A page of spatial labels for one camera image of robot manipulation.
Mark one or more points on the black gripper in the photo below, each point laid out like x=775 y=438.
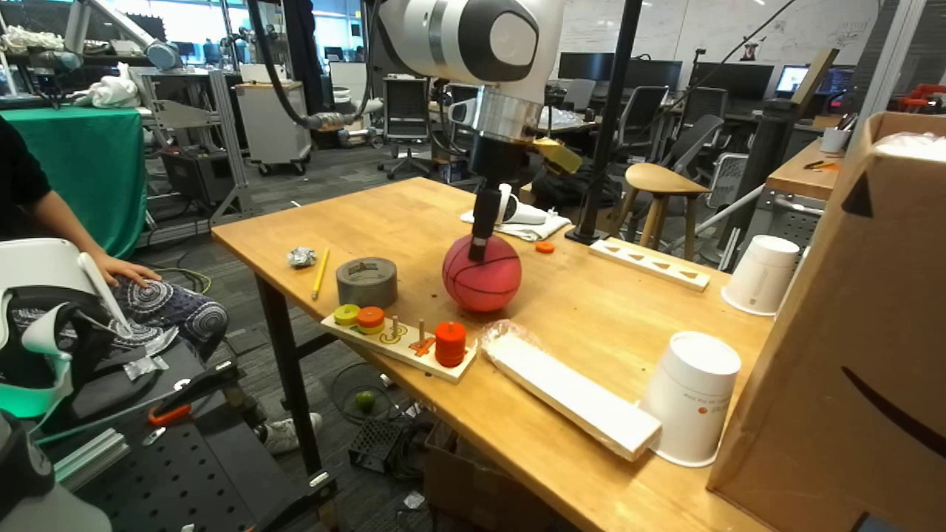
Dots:
x=497 y=163

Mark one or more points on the pink mini basketball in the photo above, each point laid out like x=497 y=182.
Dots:
x=481 y=283

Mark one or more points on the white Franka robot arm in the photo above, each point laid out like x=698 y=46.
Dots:
x=462 y=39

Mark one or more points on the operator forearm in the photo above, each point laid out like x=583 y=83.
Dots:
x=70 y=232

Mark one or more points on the crumpled silver foil ball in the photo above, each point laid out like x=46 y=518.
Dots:
x=299 y=254

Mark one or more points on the small green ball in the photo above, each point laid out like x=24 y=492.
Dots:
x=361 y=401

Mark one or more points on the operator bare hand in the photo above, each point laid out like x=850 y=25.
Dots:
x=128 y=271

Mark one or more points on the white round headset device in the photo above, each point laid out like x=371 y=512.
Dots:
x=509 y=206

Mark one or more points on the small orange disc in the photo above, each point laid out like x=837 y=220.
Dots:
x=546 y=250

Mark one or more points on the red cylinder stacking block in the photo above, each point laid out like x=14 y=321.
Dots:
x=451 y=343

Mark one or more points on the grey mesh office chair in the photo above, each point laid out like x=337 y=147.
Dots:
x=407 y=114

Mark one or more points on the wooden peg stacking board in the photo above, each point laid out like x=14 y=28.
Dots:
x=404 y=343

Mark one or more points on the orange stacking disc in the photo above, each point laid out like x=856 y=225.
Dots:
x=371 y=318

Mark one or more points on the wooden strip with holes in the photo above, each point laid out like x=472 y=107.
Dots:
x=651 y=265

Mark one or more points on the yellow-green stacking disc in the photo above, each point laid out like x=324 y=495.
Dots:
x=346 y=314

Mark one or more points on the yellow pencil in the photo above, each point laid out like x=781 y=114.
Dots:
x=320 y=274

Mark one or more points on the round wooden stool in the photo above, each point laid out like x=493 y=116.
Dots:
x=657 y=182

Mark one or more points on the black computer monitor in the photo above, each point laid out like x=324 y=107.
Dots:
x=735 y=77
x=587 y=64
x=654 y=71

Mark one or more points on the long white foam tray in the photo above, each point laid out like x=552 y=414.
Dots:
x=572 y=389

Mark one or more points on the dark padded office chair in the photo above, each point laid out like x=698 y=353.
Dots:
x=697 y=138

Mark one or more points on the white cabinet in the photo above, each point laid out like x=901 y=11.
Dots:
x=269 y=121

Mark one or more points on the black metal table leg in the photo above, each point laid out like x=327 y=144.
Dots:
x=284 y=364

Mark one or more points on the white paper cup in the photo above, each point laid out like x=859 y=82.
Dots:
x=760 y=275
x=692 y=395

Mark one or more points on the long wooden workbench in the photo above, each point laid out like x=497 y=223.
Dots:
x=803 y=172

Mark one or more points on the operator patterned grey leggings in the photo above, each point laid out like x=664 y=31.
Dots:
x=172 y=311

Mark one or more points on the laptop with blue screen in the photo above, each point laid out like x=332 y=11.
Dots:
x=793 y=77

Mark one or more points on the large cardboard shipping box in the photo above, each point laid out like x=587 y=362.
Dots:
x=846 y=343

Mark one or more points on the green cloth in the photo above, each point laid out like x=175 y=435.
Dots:
x=85 y=166

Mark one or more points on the clear plastic bag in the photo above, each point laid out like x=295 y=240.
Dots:
x=911 y=150

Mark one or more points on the operator black shirt torso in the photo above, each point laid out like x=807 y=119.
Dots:
x=18 y=178

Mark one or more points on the grey duct tape roll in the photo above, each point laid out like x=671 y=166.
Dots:
x=367 y=283

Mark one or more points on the black camera stand pole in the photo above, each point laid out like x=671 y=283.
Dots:
x=611 y=119

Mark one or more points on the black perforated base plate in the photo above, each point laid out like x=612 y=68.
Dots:
x=196 y=475

